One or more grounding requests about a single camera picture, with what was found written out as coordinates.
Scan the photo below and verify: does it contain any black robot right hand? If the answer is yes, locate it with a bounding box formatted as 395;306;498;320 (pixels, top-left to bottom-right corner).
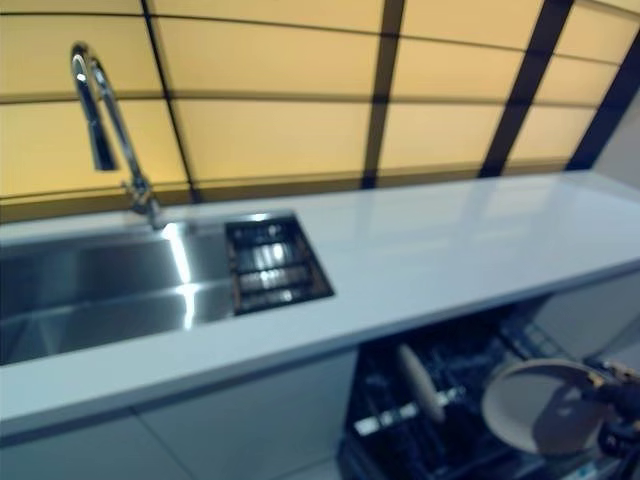
581;362;640;456

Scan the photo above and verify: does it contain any beige round ceramic plate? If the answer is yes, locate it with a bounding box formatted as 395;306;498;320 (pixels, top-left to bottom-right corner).
480;358;620;457
396;344;447;425

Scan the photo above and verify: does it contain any black dish drying rack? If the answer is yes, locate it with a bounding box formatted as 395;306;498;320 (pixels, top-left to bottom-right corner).
223;211;336;317

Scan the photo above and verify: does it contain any stainless steel sink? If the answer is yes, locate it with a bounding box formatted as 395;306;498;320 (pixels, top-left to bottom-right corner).
0;209;336;367

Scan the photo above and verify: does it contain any chrome kitchen faucet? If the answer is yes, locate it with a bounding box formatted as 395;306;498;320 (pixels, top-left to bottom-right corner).
69;42;167;232

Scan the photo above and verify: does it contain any black wire grid basket panel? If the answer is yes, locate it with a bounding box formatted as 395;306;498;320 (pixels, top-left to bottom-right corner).
497;317;569;362

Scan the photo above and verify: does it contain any black wire dishwasher rack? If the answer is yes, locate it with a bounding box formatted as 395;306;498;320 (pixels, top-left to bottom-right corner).
349;344;551;480

